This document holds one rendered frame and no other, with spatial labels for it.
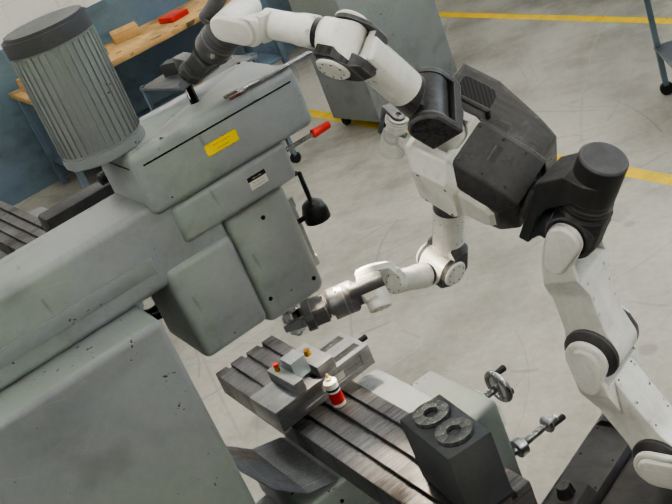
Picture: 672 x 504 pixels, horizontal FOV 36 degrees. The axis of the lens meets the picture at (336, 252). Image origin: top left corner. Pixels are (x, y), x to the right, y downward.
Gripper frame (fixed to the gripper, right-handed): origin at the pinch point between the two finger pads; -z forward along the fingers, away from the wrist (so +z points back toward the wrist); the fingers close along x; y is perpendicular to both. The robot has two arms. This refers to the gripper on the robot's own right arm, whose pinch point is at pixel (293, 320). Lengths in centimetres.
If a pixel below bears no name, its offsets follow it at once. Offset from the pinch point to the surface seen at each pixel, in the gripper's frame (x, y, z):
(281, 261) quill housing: 9.1, -21.8, 4.3
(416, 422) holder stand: 47, 12, 20
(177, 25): -611, 34, -37
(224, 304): 19.0, -21.7, -12.0
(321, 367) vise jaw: -7.7, 21.7, 0.8
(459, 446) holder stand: 59, 13, 27
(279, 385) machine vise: -12.4, 24.6, -12.8
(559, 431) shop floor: -66, 124, 68
